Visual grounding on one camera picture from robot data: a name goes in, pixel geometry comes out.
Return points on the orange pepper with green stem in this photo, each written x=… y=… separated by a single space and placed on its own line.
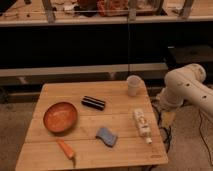
x=68 y=151

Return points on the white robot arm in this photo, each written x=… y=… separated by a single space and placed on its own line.
x=186 y=83

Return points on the orange ceramic bowl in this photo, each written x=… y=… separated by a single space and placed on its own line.
x=60 y=117

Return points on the black striped case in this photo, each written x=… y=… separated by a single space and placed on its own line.
x=93 y=103

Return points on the wooden folding table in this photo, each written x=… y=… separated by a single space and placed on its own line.
x=40 y=151

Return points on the white squeeze bottle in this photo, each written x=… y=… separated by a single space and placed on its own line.
x=142 y=125

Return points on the blue sponge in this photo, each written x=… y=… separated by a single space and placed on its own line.
x=107 y=137

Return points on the black box on shelf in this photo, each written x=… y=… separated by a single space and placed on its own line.
x=180 y=56

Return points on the long metal shelf rail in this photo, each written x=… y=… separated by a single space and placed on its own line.
x=28 y=76

